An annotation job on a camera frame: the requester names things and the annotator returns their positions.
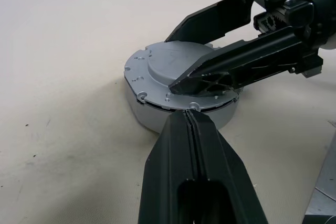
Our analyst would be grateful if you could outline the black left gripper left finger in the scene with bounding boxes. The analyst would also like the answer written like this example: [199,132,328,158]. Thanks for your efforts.
[136,110,204,224]

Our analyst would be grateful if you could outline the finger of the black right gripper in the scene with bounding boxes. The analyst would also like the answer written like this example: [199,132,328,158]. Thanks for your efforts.
[169,25,309,97]
[164,0,253,45]

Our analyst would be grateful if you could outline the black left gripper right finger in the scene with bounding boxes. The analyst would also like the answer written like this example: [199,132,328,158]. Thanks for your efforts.
[189,110,269,224]

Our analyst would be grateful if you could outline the silver round motor housing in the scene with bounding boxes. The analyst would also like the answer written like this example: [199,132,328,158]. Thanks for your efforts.
[130,41,240,133]

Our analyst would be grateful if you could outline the round motor lid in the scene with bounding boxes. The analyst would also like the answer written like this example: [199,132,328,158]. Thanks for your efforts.
[123,40,241,112]

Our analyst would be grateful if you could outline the silver robot torso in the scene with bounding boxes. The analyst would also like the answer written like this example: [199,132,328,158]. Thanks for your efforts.
[304,119,336,224]

